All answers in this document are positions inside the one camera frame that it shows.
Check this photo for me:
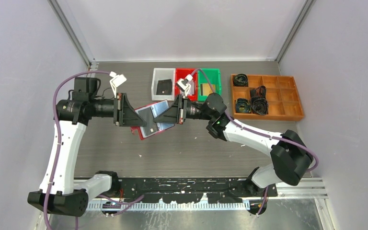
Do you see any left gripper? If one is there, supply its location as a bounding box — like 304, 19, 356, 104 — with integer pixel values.
90, 92, 147, 127

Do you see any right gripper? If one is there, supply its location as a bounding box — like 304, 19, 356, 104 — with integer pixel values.
155, 94, 214, 125

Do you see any red card holder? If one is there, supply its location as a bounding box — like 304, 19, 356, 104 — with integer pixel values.
130, 100, 175, 140

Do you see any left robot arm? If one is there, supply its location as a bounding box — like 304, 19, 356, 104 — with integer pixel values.
27, 77, 147, 217

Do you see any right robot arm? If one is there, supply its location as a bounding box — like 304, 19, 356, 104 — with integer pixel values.
154, 93, 319, 197

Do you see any black card in white bin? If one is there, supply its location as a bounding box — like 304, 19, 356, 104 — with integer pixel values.
156, 79, 173, 95

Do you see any gold card in green bin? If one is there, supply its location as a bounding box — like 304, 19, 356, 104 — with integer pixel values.
200, 83, 216, 96

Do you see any white plastic bin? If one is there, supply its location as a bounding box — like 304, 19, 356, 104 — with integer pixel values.
151, 68, 176, 101

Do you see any red plastic bin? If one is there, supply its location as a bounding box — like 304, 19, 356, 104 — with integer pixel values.
175, 68, 198, 102

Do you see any green plastic bin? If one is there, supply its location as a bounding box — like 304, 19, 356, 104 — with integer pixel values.
197, 69, 222, 102

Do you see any rolled black belt lower left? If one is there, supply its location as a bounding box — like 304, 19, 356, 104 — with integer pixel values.
235, 98, 252, 114

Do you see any rolled black belt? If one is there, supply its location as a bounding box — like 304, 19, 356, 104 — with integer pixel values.
233, 73, 248, 87
235, 98, 252, 114
251, 97, 269, 115
250, 85, 266, 99

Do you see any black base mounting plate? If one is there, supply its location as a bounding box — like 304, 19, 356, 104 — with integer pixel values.
99, 177, 265, 204

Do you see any rolled black belt top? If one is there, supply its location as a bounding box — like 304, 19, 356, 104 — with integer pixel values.
233, 73, 248, 87

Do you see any rolled black belt lower right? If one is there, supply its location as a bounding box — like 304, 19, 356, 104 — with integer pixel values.
251, 97, 269, 115

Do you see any rolled black belt middle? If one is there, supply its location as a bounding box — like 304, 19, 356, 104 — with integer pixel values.
250, 85, 266, 99

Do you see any orange compartment tray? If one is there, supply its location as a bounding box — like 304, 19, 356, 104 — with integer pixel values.
229, 74, 304, 121

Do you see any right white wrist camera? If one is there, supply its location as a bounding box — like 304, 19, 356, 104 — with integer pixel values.
175, 74, 195, 97

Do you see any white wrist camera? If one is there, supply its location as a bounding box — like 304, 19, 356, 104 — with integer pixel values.
175, 74, 195, 97
109, 71, 127, 97

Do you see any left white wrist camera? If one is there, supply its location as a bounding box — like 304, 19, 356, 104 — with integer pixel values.
109, 71, 127, 97

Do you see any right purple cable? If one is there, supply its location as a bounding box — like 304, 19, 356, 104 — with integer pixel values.
185, 68, 319, 217

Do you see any purple cable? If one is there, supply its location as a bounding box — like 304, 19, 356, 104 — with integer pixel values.
43, 70, 145, 230
185, 68, 319, 217

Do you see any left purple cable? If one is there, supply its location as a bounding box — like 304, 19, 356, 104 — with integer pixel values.
43, 70, 145, 230

